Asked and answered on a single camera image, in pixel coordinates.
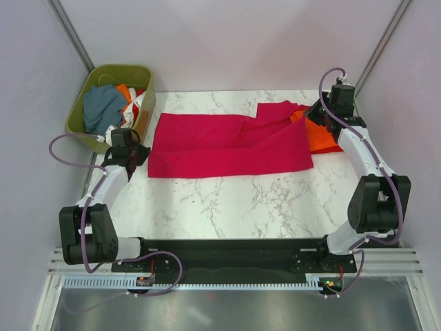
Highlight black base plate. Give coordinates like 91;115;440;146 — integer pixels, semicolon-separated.
112;239;357;285

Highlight left aluminium frame post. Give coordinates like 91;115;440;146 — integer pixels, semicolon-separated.
48;0;94;72

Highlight magenta t shirt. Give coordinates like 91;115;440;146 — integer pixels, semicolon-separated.
147;101;314;179

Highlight right aluminium frame post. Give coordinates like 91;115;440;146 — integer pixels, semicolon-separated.
355;0;413;97

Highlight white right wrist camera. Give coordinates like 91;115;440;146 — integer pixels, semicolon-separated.
336;74;350;85

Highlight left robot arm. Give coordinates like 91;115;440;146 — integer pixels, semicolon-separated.
59;128;151;273

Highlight white orange t shirt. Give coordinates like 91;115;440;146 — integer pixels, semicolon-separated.
116;84;150;138

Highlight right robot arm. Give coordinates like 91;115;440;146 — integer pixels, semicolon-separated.
305;80;411;272

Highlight folded orange t shirt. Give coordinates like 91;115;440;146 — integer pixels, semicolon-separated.
289;107;340;155

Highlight grey blue t shirt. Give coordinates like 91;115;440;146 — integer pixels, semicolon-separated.
83;84;128;135

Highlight aluminium rail profile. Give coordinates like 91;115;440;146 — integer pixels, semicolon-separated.
48;248;423;277

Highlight aluminium frame post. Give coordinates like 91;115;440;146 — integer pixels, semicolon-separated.
355;0;413;97
48;0;94;72

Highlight white slotted cable duct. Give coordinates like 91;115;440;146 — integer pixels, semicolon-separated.
63;274;324;291

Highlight olive green plastic bin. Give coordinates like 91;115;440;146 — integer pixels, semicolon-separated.
65;64;156;140

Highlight folded red t shirt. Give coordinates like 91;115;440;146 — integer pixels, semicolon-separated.
292;105;344;155

